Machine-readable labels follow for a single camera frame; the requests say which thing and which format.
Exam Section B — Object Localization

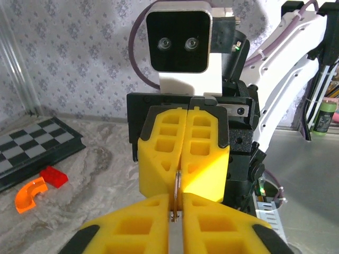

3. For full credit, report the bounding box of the red toy brick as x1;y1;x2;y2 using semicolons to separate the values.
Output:
39;166;69;189

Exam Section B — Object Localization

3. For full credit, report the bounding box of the aluminium frame post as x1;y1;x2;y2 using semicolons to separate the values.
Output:
0;0;40;117

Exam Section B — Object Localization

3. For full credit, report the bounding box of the black grey chessboard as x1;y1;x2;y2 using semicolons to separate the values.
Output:
0;117;86;193

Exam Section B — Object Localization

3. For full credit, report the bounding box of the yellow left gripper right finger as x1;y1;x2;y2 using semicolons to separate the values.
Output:
181;193;295;254

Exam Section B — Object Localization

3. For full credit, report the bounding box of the orange curved track piece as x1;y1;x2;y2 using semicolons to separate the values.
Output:
15;177;49;214

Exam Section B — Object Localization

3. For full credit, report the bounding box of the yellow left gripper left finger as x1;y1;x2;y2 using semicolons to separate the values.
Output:
57;194;170;254

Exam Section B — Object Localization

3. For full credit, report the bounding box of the slotted grey cable duct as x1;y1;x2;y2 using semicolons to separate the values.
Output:
253;199;288;239

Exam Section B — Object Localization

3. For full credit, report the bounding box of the gold split keyring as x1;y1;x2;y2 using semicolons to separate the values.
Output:
173;170;184;225

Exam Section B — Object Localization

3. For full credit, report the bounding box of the green bottle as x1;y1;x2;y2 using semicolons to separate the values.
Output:
313;97;338;138

